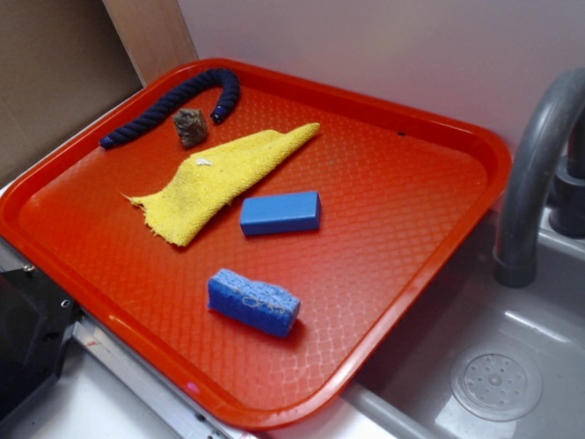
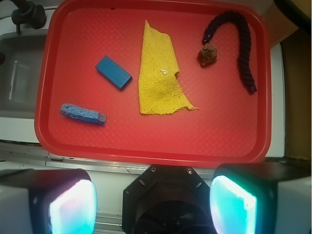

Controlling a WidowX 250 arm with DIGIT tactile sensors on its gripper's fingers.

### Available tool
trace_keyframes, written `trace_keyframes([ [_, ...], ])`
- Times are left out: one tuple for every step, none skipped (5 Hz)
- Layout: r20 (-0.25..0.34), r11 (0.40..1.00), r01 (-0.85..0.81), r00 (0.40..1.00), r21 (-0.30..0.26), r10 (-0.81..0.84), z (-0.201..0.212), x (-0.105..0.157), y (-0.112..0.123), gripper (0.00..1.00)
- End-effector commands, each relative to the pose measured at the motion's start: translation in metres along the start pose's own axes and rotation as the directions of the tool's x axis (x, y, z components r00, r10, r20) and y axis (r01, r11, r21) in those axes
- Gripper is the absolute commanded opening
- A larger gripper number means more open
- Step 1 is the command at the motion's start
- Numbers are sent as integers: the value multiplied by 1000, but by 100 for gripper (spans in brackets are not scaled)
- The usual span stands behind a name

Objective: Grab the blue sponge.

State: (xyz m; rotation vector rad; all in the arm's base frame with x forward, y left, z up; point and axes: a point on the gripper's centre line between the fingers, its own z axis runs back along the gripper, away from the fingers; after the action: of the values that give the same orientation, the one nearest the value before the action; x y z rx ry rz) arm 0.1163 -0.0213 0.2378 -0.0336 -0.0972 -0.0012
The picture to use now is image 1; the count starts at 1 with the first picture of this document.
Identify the blue sponge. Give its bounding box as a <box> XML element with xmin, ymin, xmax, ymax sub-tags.
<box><xmin>207</xmin><ymin>269</ymin><xmax>301</xmax><ymax>337</ymax></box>

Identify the blue rectangular block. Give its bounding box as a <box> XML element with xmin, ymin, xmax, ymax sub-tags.
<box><xmin>239</xmin><ymin>191</ymin><xmax>321</xmax><ymax>236</ymax></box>

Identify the yellow cloth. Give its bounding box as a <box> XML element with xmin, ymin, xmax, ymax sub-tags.
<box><xmin>128</xmin><ymin>123</ymin><xmax>321</xmax><ymax>247</ymax></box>

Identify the small brown rock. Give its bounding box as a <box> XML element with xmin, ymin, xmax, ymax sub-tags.
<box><xmin>172</xmin><ymin>109</ymin><xmax>208</xmax><ymax>149</ymax></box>

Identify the grey toy sink basin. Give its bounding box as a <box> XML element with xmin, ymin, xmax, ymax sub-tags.
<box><xmin>345</xmin><ymin>216</ymin><xmax>584</xmax><ymax>438</ymax></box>

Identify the wooden board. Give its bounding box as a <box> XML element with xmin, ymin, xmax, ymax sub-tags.
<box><xmin>1</xmin><ymin>1</ymin><xmax>197</xmax><ymax>184</ymax></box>

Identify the grey sink faucet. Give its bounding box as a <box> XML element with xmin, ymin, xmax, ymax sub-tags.
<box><xmin>494</xmin><ymin>67</ymin><xmax>584</xmax><ymax>288</ymax></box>

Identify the dark blue rope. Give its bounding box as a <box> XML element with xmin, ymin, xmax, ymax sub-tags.
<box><xmin>99</xmin><ymin>68</ymin><xmax>241</xmax><ymax>150</ymax></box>

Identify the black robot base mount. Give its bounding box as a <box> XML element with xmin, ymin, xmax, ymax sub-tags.
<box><xmin>1</xmin><ymin>264</ymin><xmax>80</xmax><ymax>425</ymax></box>

